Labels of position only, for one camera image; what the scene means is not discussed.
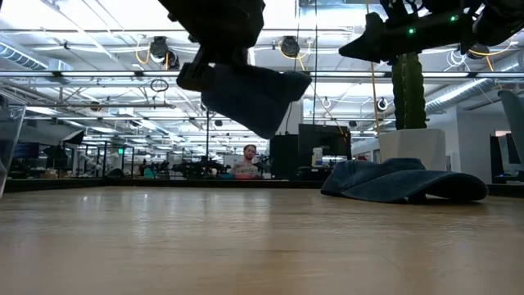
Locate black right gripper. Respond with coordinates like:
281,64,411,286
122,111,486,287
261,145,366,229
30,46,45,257
338,0,477,64

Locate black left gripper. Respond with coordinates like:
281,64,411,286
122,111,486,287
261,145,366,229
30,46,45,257
157,0,267,93

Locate dark blue baseball cap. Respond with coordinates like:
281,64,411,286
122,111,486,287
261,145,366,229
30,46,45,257
200,62,313,140
319,157,490,205

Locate person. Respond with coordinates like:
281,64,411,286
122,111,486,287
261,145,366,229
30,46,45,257
230,143,264,180

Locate small black background monitor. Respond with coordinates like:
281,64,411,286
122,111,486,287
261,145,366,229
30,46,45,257
269,134,300,179

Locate white faceted plant pot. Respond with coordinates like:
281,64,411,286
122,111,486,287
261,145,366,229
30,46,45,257
377,128,447,173

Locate black desk monitors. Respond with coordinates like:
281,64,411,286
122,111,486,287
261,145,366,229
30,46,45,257
490,133,517,184

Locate clear plastic bin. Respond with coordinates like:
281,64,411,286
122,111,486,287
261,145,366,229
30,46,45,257
0,90,27,198

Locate black ceiling cable reel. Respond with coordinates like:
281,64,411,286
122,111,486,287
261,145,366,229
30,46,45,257
148,35,181,71
466,43,490,61
278,35,302,60

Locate yellow hanging cable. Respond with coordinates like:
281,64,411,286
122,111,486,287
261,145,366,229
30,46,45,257
365,0,382,135

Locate black hanging cable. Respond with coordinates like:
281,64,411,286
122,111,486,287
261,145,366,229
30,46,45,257
313,0,318,126

